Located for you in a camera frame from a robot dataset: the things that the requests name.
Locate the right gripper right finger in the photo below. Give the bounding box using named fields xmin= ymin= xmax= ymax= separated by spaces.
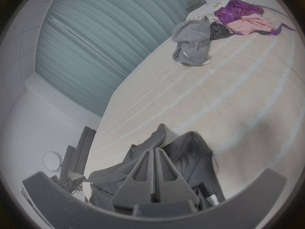
xmin=155 ymin=148 xmax=200 ymax=212

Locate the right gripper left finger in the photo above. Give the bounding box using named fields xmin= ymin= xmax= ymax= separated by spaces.
xmin=112 ymin=148 xmax=155 ymax=216

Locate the black T-shirt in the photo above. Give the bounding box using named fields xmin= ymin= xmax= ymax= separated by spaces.
xmin=83 ymin=124 xmax=226 ymax=212

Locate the bed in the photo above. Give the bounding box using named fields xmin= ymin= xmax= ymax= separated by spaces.
xmin=89 ymin=0 xmax=301 ymax=201

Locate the black chest of drawers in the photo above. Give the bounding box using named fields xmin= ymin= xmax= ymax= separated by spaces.
xmin=59 ymin=126 xmax=97 ymax=181

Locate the blue-green curtain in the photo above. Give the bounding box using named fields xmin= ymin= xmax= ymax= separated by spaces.
xmin=34 ymin=18 xmax=129 ymax=117
xmin=47 ymin=0 xmax=189 ymax=76

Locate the grey garment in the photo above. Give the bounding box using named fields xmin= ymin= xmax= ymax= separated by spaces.
xmin=172 ymin=16 xmax=212 ymax=67

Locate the small black garment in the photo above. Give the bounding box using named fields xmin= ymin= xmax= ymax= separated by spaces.
xmin=209 ymin=22 xmax=233 ymax=41

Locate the pink garment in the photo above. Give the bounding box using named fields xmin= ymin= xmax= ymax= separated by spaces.
xmin=225 ymin=13 xmax=275 ymax=36

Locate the white printed pillow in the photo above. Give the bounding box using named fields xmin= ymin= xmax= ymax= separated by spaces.
xmin=186 ymin=0 xmax=253 ymax=21

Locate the grey bedside table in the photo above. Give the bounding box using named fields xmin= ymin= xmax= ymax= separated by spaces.
xmin=186 ymin=0 xmax=202 ymax=11

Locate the purple garment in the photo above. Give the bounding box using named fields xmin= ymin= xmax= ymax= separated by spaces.
xmin=214 ymin=0 xmax=296 ymax=36

